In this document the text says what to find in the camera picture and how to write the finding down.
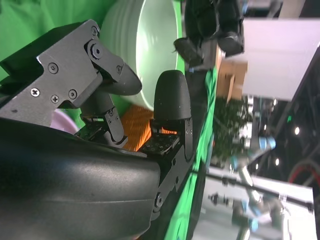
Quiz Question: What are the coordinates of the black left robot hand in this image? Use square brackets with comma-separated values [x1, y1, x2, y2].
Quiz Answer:
[173, 0, 245, 68]

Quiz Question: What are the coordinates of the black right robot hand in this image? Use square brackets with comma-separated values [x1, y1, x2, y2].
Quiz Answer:
[0, 19, 196, 240]

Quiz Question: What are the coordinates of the grey round bowl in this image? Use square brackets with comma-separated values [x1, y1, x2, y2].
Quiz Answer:
[101, 0, 186, 112]

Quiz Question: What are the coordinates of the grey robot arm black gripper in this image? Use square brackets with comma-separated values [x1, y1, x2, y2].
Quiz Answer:
[208, 191, 241, 208]

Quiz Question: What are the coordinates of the lavender round plate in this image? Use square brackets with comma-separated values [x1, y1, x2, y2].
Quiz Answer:
[49, 109, 79, 135]

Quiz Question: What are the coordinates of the orange wicker basket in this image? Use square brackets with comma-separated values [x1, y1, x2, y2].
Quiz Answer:
[121, 104, 181, 152]

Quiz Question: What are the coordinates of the brown cardboard box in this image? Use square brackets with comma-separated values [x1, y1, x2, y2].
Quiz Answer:
[215, 48, 249, 104]

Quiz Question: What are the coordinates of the white partition panel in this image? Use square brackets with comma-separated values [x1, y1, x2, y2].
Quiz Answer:
[193, 167, 315, 240]
[241, 18, 320, 102]

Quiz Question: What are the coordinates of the green leafy plant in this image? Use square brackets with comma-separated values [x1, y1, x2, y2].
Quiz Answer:
[211, 96, 254, 169]

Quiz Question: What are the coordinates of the green cloth with print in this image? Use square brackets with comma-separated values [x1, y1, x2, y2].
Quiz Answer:
[163, 66, 218, 240]

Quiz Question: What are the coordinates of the black wheel red rim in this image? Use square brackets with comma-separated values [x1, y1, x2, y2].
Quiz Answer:
[288, 161, 320, 187]

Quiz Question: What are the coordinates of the black tripod pole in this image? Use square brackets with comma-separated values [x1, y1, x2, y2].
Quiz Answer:
[206, 173, 315, 214]

